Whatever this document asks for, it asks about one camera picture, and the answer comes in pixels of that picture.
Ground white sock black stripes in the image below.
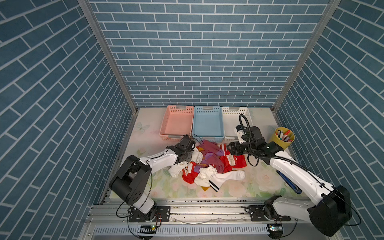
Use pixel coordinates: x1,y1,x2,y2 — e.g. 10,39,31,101
168,147,203,178

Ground pink plastic basket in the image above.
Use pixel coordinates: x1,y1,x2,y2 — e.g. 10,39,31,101
160,105,195,141

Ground yellow pen cup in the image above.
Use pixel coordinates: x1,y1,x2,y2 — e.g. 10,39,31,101
270,127,296,150

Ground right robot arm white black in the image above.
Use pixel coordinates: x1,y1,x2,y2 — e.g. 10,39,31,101
227,114,353,237

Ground red striped sock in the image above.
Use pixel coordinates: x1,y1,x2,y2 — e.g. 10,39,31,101
220,144,231,156

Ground white plastic basket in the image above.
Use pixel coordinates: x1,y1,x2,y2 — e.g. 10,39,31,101
222,107,254,144

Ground red sock front left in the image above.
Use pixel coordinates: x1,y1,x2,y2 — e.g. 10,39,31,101
182,162,199,184

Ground red white sock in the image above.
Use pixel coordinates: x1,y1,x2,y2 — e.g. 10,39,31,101
220,155,247,173

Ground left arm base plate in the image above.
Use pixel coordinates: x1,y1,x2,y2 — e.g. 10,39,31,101
129,204,171,223

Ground light blue plastic basket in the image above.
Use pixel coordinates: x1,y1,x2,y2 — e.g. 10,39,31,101
192,106,225,144

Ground purple sock in pile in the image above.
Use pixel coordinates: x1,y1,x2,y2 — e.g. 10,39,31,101
194,140,225,174

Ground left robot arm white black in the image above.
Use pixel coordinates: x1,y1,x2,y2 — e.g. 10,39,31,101
109,135,195,221

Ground white sock front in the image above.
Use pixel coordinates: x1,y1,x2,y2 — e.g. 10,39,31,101
194,166,246,192

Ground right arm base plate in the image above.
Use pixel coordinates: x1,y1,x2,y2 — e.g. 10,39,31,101
245,205,291,222

